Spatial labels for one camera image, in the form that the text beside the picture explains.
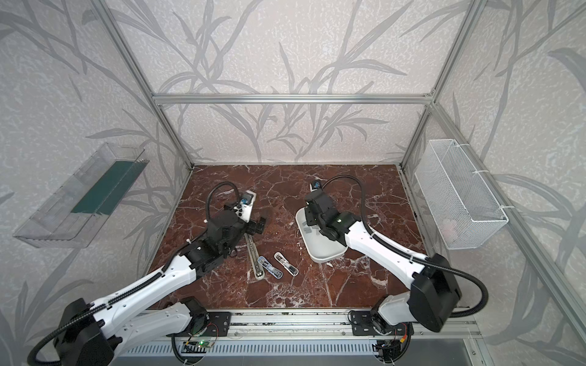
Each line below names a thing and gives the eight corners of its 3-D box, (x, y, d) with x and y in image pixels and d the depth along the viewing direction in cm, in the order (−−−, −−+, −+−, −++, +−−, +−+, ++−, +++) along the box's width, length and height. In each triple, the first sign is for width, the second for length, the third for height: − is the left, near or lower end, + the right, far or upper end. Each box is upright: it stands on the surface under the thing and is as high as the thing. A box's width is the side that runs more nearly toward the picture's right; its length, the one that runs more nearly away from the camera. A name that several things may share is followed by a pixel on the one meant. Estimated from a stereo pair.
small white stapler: (273, 257, 90) (272, 254, 88) (278, 252, 92) (277, 249, 89) (294, 278, 85) (294, 275, 83) (299, 273, 87) (299, 270, 84)
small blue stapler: (258, 262, 89) (256, 259, 86) (262, 257, 90) (261, 254, 88) (279, 281, 85) (278, 278, 82) (283, 275, 86) (283, 272, 83)
